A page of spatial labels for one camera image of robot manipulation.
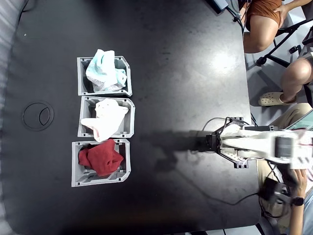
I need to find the person's hand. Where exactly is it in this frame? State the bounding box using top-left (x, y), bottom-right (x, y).
top-left (273, 4), bottom-right (292, 28)

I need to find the person's hand with watch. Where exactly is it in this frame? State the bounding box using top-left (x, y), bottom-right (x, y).
top-left (292, 168), bottom-right (308, 198)

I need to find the dark red sock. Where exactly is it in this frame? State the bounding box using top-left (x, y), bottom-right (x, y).
top-left (78, 139), bottom-right (124, 177)

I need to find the pale pink sock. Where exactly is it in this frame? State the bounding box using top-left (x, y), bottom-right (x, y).
top-left (80, 98), bottom-right (130, 142)

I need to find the black smartwatch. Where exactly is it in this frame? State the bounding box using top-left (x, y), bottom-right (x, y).
top-left (290, 196), bottom-right (305, 207)

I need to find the person's leg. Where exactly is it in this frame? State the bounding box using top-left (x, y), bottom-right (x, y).
top-left (256, 102), bottom-right (313, 235)
top-left (280, 57), bottom-right (313, 103)
top-left (243, 0), bottom-right (284, 54)

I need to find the beige clog shoe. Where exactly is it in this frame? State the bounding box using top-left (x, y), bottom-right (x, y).
top-left (258, 92), bottom-right (298, 107)

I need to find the grey plastic bin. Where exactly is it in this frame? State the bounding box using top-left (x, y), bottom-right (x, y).
top-left (71, 138), bottom-right (132, 188)
top-left (77, 96), bottom-right (135, 138)
top-left (77, 56), bottom-right (133, 96)

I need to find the round black table grommet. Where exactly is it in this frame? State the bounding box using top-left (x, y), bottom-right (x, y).
top-left (23, 102), bottom-right (55, 132)

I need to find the black camera box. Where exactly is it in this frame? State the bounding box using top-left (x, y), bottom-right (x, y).
top-left (259, 177), bottom-right (294, 207)

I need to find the black adapter cable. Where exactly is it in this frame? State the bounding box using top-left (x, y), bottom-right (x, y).
top-left (224, 6), bottom-right (246, 34)

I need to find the black camera cable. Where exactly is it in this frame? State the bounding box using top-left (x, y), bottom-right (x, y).
top-left (175, 168), bottom-right (262, 206)

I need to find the thin grey cable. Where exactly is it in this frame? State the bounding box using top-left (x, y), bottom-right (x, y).
top-left (202, 117), bottom-right (229, 133)

